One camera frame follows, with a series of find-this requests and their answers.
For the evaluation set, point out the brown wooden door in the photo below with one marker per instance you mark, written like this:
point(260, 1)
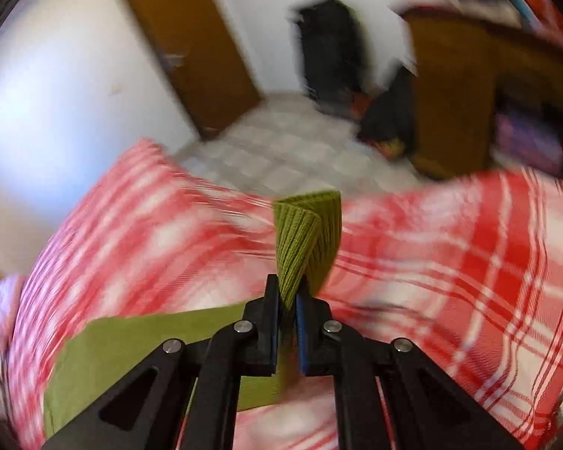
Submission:
point(201, 60)

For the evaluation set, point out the green striped knit sweater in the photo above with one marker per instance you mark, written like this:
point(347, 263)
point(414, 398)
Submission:
point(307, 237)

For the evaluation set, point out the black bag on floor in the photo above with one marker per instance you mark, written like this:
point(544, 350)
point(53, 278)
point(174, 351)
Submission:
point(388, 123)

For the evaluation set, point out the brown wooden wardrobe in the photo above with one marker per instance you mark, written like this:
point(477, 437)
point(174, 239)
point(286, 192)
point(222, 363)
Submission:
point(463, 64)

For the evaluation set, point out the black backpack against wall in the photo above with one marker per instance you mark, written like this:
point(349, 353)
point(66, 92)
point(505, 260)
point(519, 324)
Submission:
point(332, 56)

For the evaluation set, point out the pink pillow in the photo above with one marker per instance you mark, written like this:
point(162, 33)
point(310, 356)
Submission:
point(10, 295)

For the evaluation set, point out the red white plaid bedspread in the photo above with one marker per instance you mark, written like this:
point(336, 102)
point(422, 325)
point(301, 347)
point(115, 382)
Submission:
point(471, 271)

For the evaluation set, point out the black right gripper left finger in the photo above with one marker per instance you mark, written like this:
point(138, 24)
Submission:
point(182, 395)

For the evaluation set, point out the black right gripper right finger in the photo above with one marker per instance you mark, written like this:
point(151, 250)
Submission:
point(390, 395)

